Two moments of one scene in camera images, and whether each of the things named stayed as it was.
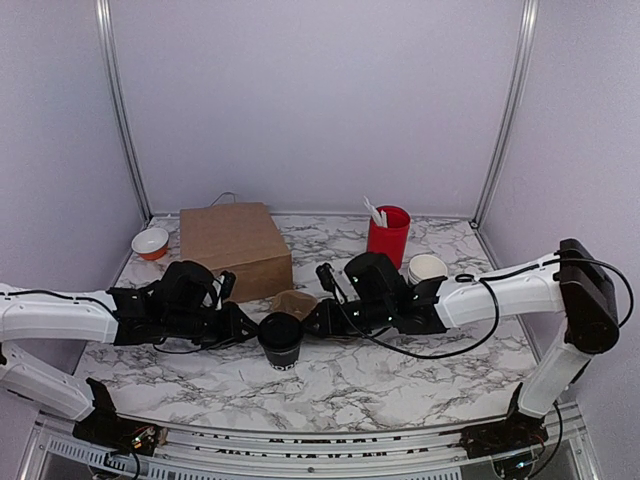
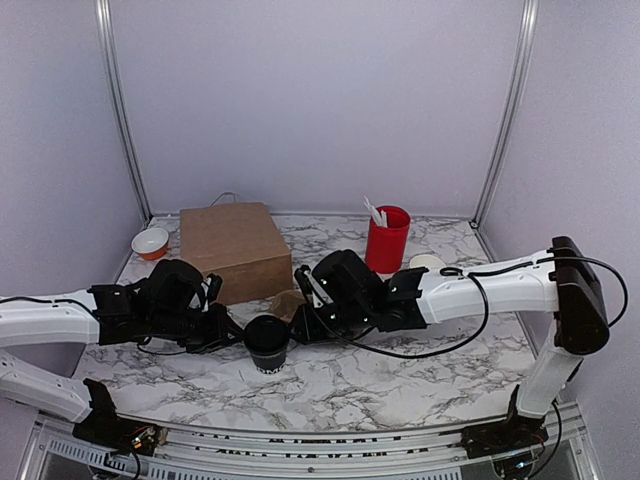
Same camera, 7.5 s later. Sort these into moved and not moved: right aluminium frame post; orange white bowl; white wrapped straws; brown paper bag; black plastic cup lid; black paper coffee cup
Moved: black plastic cup lid; black paper coffee cup
Not moved: orange white bowl; brown paper bag; right aluminium frame post; white wrapped straws
